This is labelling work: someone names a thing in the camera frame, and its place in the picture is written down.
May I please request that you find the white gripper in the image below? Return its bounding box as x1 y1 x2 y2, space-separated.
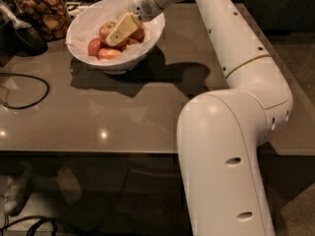
105 0 162 46

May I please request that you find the large top red apple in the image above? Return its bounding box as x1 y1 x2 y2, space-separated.
98 22 126 48

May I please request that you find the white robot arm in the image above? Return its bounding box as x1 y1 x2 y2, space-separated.
128 0 293 236

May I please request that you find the red apple back right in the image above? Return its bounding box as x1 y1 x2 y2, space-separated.
131 24 145 40

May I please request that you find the yellowish apple middle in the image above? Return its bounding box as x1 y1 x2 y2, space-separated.
121 37 139 51

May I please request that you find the white bowl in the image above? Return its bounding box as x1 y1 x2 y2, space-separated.
65 0 166 76

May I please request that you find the red apple front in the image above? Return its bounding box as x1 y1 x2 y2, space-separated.
97 48 121 60

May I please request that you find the red apple left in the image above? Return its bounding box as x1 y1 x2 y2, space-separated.
88 38 103 57

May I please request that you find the white paper bowl liner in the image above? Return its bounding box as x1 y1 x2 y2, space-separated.
65 0 165 64

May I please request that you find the glass jar of chips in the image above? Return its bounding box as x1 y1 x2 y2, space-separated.
14 0 70 41

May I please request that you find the black round appliance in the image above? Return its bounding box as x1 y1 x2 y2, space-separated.
15 27 48 56

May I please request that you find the black cable on table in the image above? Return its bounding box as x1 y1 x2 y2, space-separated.
0 72 50 110

